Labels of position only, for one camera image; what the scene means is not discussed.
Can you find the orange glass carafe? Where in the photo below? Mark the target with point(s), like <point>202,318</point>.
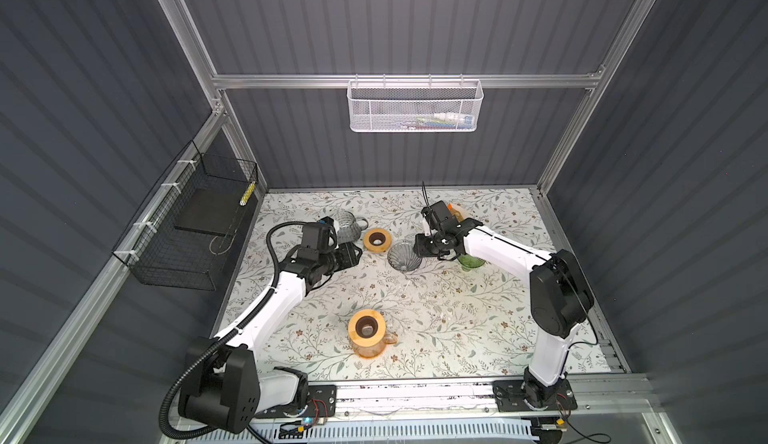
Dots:
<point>370,347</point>

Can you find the grey glass carafe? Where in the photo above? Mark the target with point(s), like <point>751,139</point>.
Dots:
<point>349,228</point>

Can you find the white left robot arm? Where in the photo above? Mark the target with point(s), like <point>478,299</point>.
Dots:
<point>221,387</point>

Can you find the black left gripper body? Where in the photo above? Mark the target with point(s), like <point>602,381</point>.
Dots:
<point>336,259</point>

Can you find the black flat pad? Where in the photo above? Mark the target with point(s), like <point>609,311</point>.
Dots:
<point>210,212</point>

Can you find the grey glass dripper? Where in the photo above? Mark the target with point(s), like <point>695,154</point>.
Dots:
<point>402,257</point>

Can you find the orange coffee filter box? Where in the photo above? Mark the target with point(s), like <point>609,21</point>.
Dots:
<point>457,211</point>

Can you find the yellow marker pen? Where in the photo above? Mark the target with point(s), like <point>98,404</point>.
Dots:
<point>245,197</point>

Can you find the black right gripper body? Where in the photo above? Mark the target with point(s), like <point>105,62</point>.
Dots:
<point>429,245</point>

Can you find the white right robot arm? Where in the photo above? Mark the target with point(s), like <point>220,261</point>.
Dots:
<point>560,297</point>

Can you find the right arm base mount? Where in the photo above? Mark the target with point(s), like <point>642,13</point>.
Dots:
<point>528,394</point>

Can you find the green glass dripper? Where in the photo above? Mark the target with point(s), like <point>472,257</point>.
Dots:
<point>469,262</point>

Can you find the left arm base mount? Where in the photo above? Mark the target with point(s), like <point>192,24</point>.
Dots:
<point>288,393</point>

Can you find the black wire basket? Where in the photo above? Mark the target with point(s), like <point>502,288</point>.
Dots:
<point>187,236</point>

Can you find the white wire basket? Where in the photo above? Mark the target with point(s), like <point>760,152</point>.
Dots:
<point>414,106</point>

